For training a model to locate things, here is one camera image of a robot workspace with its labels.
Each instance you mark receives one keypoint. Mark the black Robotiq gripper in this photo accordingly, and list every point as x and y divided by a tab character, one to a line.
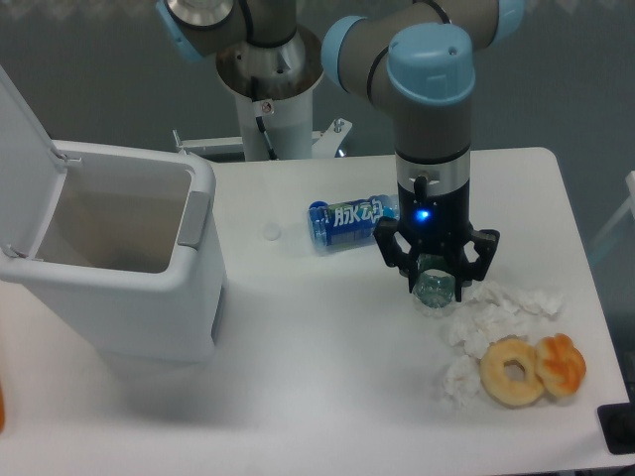
438	226

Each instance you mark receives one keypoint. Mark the clear crushed plastic bottle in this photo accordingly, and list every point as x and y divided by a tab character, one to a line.
434	287

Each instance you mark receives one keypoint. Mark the blue labelled drink bottle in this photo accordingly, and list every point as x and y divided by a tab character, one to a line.
344	224

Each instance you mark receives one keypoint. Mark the white bottle cap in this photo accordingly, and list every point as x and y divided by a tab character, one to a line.
271	231

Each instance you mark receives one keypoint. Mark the white trash can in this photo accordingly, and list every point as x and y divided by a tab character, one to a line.
128	253

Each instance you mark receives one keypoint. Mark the white trash can lid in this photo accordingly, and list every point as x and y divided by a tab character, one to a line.
33	173

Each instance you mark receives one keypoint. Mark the large crumpled white tissue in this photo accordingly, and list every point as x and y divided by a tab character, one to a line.
492	312

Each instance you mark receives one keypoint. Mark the small crumpled white tissue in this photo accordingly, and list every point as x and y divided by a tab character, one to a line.
461	382

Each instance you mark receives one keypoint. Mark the twisted orange bread roll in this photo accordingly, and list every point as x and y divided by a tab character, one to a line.
559	365

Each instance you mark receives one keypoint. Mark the black device at edge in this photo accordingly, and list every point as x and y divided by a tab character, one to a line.
617	425

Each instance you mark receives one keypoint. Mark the orange object at edge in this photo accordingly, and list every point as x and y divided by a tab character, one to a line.
3	409

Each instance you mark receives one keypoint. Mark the ring doughnut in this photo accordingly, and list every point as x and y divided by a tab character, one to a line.
508	374

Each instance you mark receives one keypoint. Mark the white frame at right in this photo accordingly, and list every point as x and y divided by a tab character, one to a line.
615	227

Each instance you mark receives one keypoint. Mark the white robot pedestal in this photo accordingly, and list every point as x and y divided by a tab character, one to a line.
273	90

